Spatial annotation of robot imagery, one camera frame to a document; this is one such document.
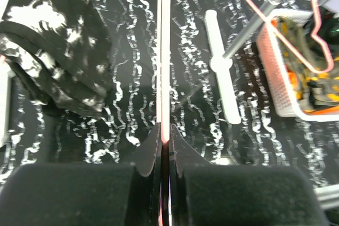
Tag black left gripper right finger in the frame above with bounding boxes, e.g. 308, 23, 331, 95
169, 125, 328, 225

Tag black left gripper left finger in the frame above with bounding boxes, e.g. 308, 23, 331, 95
1, 124, 161, 225

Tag black white patterned trousers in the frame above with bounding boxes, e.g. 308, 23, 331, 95
1, 0, 114, 119

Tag camouflage yellow trousers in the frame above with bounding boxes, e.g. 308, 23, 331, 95
275, 15, 339, 112

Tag orange trousers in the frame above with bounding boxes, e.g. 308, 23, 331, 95
271, 17, 338, 113

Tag pink hanger with orange trousers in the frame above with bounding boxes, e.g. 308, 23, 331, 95
222, 0, 335, 74

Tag pink hanger with camouflage trousers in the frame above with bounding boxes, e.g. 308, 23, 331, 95
156, 0, 171, 225

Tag silver white clothes rack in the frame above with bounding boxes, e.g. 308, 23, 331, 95
1, 0, 280, 124

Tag white plastic basket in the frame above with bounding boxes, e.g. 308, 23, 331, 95
256, 25, 338, 122

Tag aluminium mounting rail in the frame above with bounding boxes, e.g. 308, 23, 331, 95
314, 184, 339, 210

